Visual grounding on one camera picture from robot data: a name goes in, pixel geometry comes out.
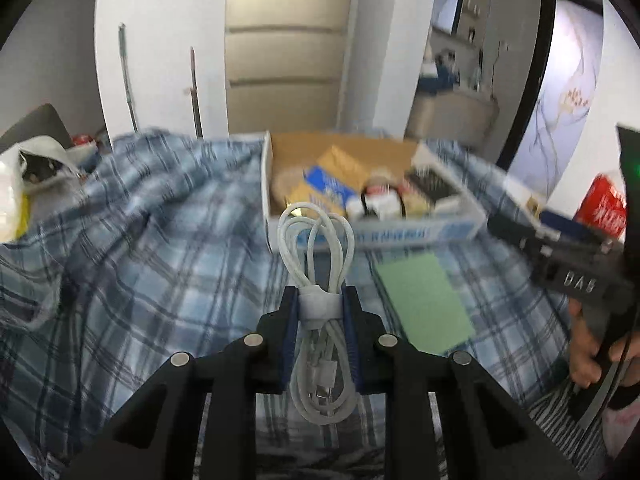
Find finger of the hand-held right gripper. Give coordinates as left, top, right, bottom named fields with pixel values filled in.
left=487, top=212, right=556, bottom=267

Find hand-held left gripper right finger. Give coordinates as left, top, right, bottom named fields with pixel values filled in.
left=342, top=285, right=583, bottom=480

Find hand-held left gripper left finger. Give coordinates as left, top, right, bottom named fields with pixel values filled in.
left=60, top=285, right=301, bottom=480

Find white charging cable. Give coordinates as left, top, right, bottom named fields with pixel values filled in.
left=276, top=202, right=362, bottom=426

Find cardboard box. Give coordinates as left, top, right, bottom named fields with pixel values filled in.
left=260, top=131, right=490, bottom=253

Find person's right hand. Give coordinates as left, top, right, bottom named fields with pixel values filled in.
left=567, top=300, right=633, bottom=391

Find small white and yellow box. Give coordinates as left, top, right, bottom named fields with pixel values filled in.
left=502, top=175, right=548, bottom=218

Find dark blue packet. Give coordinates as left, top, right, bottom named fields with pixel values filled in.
left=540, top=210, right=593, bottom=241

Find red cola bottle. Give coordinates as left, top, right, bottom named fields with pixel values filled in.
left=572, top=172, right=628, bottom=241

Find green sponge cloth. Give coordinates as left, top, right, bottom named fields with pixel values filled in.
left=374, top=252, right=477, bottom=356

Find cream sponge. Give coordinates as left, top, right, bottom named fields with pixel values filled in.
left=397, top=187, right=433, bottom=217

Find printed glass door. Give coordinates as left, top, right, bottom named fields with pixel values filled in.
left=507, top=0, right=608, bottom=201

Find beige vanity cabinet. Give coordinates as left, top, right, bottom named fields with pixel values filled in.
left=407, top=87, right=500, bottom=148

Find rolled white and black socks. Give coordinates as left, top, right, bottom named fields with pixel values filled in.
left=347, top=180, right=406, bottom=221

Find blue plaid blanket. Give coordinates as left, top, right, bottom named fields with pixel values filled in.
left=0, top=129, right=576, bottom=480

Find striped clothing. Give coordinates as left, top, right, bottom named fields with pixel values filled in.
left=527, top=385, right=613, bottom=468

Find yellow and blue sponge packet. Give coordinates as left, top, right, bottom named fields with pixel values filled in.
left=286, top=145, right=371, bottom=217

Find blue cloth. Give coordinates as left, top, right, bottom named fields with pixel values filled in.
left=419, top=57, right=461, bottom=93

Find bathroom mirror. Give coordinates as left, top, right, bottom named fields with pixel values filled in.
left=431, top=0, right=463, bottom=33

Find beige refrigerator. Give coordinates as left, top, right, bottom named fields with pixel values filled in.
left=224, top=0, right=357, bottom=136

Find white plastic bag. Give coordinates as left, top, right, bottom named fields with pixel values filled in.
left=0, top=135, right=88, bottom=243

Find dark chair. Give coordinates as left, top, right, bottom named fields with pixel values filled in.
left=0, top=104, right=71, bottom=151

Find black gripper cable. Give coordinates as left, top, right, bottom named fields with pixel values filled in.
left=575, top=332, right=636, bottom=433

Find black door frame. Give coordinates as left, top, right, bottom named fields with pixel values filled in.
left=492, top=0, right=603, bottom=173

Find wall shelf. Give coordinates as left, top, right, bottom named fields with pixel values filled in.
left=457, top=0, right=490, bottom=47

